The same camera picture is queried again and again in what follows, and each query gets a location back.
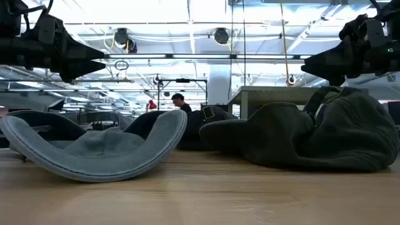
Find thin black power cable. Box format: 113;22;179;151
242;0;247;87

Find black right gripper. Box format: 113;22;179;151
301;14;400;87

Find black hanging cable ring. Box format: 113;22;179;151
114;59;129;71

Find thin black hanging cable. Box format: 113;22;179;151
229;0;234;101

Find black ceiling cable reel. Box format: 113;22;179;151
213;27;231;45
113;27;138;54

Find person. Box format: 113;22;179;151
171;92;193;114

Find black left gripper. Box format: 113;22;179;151
0;14;106;84

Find charcoal baseball cap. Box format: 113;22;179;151
199;86;400;173

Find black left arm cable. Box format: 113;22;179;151
6;0;54;32

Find pale green perforated metal stand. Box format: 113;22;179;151
227;86;369;119

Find blue-grey baseball cap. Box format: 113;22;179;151
0;109;188;184

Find black baseball cap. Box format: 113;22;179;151
124;105;240;151

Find long ceiling light bar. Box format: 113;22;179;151
104;53;313;60

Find black metal frame rig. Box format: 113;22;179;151
157;77;209;110

